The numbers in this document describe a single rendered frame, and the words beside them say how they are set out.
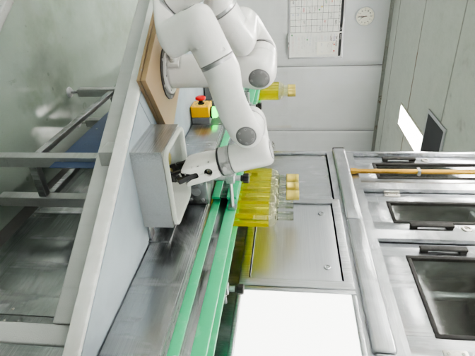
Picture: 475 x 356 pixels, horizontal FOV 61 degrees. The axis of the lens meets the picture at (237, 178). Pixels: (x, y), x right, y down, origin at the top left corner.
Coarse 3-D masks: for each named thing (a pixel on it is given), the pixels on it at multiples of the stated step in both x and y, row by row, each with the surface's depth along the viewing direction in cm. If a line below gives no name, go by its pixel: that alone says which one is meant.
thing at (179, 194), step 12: (180, 132) 108; (168, 144) 97; (180, 144) 110; (180, 156) 112; (168, 168) 95; (168, 180) 97; (168, 192) 100; (180, 192) 117; (180, 204) 112; (180, 216) 107
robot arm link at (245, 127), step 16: (224, 64) 89; (208, 80) 92; (224, 80) 89; (240, 80) 90; (224, 96) 88; (240, 96) 88; (224, 112) 89; (240, 112) 88; (256, 112) 96; (240, 128) 90; (256, 128) 90; (240, 144) 92; (256, 144) 92
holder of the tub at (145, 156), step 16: (160, 128) 106; (176, 128) 106; (144, 144) 98; (160, 144) 97; (144, 160) 95; (160, 160) 95; (144, 176) 97; (160, 176) 97; (144, 192) 100; (160, 192) 99; (144, 208) 102; (160, 208) 102; (144, 224) 105; (160, 224) 104; (160, 240) 108
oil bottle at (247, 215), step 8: (240, 208) 126; (248, 208) 126; (256, 208) 126; (264, 208) 125; (272, 208) 125; (240, 216) 125; (248, 216) 124; (256, 216) 124; (264, 216) 124; (272, 216) 124; (240, 224) 126; (248, 224) 126; (256, 224) 126; (264, 224) 125; (272, 224) 125
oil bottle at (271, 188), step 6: (246, 186) 137; (252, 186) 136; (258, 186) 136; (264, 186) 136; (270, 186) 136; (246, 192) 134; (252, 192) 134; (258, 192) 134; (264, 192) 133; (270, 192) 133; (276, 192) 134
